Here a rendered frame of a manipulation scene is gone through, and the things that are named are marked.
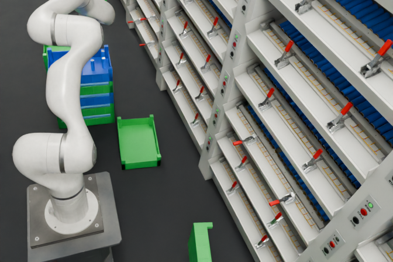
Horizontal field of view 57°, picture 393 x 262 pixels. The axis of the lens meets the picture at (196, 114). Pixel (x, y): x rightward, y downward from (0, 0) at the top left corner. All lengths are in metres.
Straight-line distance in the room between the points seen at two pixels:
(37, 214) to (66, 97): 0.52
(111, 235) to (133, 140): 0.73
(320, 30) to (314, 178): 0.44
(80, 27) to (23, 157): 0.42
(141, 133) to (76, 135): 0.98
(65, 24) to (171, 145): 1.04
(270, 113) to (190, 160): 0.81
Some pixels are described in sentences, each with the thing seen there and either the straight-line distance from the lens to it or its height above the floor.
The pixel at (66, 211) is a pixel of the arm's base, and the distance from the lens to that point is 1.35.
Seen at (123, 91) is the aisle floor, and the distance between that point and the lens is 2.29.
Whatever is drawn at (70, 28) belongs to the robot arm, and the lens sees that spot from 1.20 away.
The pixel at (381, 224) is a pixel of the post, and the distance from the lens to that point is 0.99.
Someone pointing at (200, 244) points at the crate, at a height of 0.20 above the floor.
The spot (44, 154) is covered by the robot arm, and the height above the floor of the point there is 0.71.
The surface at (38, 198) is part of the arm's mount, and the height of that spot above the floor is 0.30.
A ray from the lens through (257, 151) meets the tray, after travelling 1.38.
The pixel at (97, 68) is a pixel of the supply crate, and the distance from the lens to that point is 1.95.
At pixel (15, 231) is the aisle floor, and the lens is 1.82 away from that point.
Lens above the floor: 1.58
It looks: 46 degrees down
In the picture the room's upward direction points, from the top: 11 degrees clockwise
